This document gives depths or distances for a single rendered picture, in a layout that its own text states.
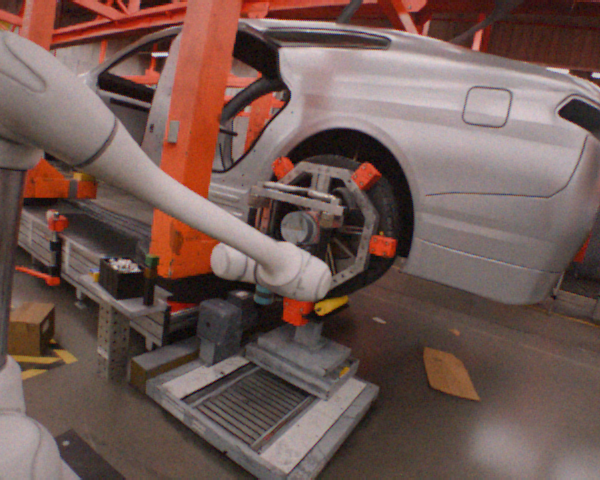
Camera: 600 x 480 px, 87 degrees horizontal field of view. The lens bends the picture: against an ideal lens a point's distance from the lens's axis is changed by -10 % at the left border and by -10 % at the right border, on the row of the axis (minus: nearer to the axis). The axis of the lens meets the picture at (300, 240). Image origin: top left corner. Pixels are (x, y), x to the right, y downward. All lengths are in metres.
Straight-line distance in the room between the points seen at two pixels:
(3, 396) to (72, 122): 0.52
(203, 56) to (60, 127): 1.07
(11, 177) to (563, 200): 1.57
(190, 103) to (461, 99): 1.08
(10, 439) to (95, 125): 0.49
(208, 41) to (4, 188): 1.07
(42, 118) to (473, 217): 1.36
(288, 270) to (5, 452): 0.56
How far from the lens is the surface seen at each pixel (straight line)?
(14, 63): 0.53
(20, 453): 0.69
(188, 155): 1.50
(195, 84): 1.53
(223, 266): 0.82
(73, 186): 3.41
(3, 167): 0.69
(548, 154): 1.52
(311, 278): 0.74
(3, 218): 0.71
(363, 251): 1.43
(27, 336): 2.03
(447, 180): 1.51
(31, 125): 0.54
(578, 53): 11.68
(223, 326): 1.64
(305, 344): 1.83
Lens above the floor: 1.06
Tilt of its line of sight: 10 degrees down
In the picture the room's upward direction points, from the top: 11 degrees clockwise
